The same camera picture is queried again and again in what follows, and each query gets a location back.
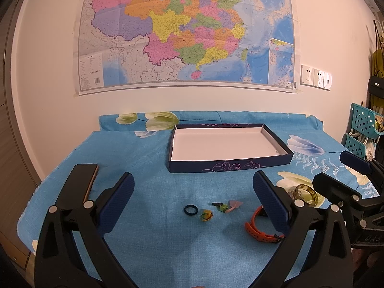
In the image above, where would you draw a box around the blue floral bed sheet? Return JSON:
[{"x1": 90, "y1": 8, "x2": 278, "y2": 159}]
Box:
[{"x1": 17, "y1": 111, "x2": 379, "y2": 287}]

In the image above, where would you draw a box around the pink translucent hair clip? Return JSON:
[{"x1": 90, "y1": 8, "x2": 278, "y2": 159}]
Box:
[{"x1": 225, "y1": 200, "x2": 243, "y2": 213}]

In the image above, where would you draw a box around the dark blue shallow box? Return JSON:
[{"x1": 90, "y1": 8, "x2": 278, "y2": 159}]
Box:
[{"x1": 168, "y1": 124, "x2": 293, "y2": 173}]

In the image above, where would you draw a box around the orange smartwatch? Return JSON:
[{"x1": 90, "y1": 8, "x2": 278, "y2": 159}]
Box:
[{"x1": 244, "y1": 205, "x2": 284, "y2": 244}]

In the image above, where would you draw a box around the yellow black bangle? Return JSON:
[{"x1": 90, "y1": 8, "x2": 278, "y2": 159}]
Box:
[{"x1": 293, "y1": 184, "x2": 319, "y2": 207}]

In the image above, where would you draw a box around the smartphone with gold edge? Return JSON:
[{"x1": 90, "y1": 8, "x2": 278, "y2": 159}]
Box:
[{"x1": 83, "y1": 164, "x2": 99, "y2": 203}]

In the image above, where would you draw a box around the teal perforated storage rack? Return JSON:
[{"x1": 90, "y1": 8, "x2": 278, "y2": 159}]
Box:
[{"x1": 342, "y1": 103, "x2": 383, "y2": 160}]

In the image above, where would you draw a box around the white wall socket panel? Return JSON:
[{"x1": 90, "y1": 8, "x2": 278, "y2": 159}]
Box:
[{"x1": 300, "y1": 65, "x2": 333, "y2": 91}]

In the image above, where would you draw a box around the colourful wall map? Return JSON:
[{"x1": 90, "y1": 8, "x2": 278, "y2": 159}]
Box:
[{"x1": 73, "y1": 0, "x2": 299, "y2": 95}]

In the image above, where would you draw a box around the mustard yellow coat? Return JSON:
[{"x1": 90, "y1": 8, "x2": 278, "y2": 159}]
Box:
[{"x1": 371, "y1": 49, "x2": 384, "y2": 79}]

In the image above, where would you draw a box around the black handbag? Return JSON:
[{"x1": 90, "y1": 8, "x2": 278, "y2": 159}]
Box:
[{"x1": 368, "y1": 76, "x2": 384, "y2": 99}]

